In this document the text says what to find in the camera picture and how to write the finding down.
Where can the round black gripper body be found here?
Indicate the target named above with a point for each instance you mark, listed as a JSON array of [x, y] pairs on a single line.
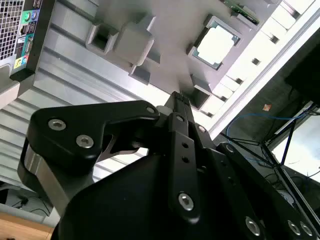
[[125, 200]]

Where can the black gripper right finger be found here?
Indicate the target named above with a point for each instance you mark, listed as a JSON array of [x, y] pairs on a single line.
[[237, 175]]

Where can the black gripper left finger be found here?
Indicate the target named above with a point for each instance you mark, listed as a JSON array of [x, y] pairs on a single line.
[[75, 120]]

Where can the silver CPU with green rim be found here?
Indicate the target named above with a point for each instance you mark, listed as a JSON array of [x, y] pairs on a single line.
[[216, 45]]

